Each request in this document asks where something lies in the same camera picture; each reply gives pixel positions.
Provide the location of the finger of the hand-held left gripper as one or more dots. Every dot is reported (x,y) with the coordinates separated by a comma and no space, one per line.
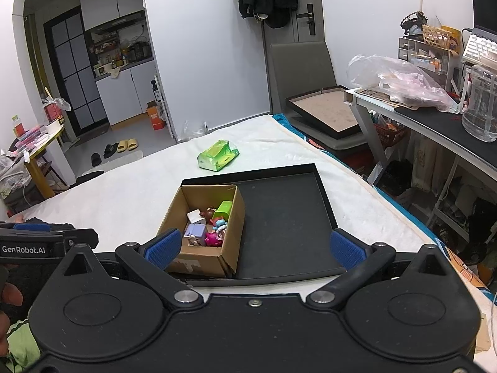
(33,227)
(83,237)

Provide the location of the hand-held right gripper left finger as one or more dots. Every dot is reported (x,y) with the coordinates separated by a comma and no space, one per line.
(163,246)

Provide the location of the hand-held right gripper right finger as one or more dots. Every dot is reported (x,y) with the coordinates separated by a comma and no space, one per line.
(347,250)

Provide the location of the purple cube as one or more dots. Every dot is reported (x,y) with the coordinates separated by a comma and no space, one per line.
(198,231)

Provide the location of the brown cardboard box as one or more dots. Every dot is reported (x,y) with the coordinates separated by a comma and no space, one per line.
(229,248)

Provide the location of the green block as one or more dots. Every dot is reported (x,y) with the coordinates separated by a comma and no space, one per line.
(224,209)

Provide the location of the black square tray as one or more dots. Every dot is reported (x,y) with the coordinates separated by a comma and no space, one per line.
(279,221)

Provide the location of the person's left hand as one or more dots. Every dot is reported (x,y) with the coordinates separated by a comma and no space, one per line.
(11,295)

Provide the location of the black fuzzy cloth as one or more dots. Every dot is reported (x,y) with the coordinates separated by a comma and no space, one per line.
(58,226)

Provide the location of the small white toy figure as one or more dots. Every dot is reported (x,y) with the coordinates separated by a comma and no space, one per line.
(193,241)

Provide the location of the white cube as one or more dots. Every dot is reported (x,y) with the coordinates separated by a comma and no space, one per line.
(193,216)

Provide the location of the pink toy figure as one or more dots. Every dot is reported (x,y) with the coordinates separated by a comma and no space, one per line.
(212,238)

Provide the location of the yellow round table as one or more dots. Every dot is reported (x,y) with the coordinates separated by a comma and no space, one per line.
(39,175)

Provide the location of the brown bear toy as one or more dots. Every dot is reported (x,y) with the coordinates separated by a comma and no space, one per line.
(209,214)

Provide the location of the crumpled paper pile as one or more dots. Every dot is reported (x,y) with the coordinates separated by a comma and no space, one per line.
(9,171)

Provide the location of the blue toy figure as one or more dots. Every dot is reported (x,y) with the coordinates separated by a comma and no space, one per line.
(220,224)

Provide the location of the black slipper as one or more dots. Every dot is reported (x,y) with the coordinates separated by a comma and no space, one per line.
(110,150)
(96,159)

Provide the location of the black bag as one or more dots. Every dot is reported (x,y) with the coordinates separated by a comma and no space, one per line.
(398,178)

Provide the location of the pink packets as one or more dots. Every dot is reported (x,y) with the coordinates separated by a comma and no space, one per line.
(30,134)

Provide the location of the white roll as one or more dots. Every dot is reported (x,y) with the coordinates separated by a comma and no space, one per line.
(52,129)

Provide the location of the yellow slipper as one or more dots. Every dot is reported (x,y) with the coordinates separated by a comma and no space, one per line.
(122,146)
(132,144)

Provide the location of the red drink bottle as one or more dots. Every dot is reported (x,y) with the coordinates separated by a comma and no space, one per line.
(17,127)

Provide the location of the green tissue pack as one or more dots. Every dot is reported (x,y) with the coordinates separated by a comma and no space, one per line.
(217,156)

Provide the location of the red cup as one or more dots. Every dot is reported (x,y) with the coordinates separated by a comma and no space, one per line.
(52,112)

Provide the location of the small clear plastic bag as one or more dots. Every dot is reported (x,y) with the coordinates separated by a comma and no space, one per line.
(194,130)

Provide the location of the white shelf rack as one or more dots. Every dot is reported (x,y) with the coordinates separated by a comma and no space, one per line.
(458,202)

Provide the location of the clear plastic bag on cup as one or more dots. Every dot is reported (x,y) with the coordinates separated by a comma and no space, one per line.
(64,105)

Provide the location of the red basket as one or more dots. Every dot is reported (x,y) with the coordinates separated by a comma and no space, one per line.
(390,132)

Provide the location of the white desk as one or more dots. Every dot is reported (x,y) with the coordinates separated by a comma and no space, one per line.
(367,124)

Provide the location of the orange box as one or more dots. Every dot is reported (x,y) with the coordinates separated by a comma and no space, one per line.
(156,116)

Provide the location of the black framed board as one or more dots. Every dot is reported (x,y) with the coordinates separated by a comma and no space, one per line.
(330,110)

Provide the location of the white folded rack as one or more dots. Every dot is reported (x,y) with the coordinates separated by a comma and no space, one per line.
(160,105)

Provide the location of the white kitchen base cabinet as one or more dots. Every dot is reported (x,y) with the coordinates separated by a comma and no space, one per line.
(124,93)

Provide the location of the black desk mat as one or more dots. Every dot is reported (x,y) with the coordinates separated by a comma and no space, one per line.
(438,124)

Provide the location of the black framed glass door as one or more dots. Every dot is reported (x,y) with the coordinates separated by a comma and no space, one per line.
(73,74)

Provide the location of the large clear plastic bag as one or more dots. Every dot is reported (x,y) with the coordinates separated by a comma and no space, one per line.
(403,81)

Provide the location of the grey chair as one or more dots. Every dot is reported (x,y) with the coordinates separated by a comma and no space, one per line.
(299,74)

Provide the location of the kitchen counter clutter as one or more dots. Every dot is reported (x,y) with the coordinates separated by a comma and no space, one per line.
(124,52)

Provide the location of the clear water jug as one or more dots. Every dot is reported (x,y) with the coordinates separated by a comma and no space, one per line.
(481,105)

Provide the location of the clear drawer organizer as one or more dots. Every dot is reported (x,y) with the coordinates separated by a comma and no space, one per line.
(423,56)

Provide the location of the range hood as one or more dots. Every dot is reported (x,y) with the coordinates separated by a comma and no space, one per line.
(120,23)

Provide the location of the woven basket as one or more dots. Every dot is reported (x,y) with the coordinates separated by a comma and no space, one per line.
(435,37)

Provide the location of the yellow box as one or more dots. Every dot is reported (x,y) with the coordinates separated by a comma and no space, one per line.
(456,40)

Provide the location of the black beaded item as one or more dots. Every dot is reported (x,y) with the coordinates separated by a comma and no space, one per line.
(413,21)

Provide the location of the white keyboard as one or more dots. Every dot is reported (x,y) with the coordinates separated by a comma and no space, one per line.
(479,48)

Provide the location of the laptop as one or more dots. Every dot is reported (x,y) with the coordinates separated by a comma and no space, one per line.
(483,4)

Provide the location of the white kitchen wall cabinet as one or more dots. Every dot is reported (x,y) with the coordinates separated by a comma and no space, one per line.
(108,0)

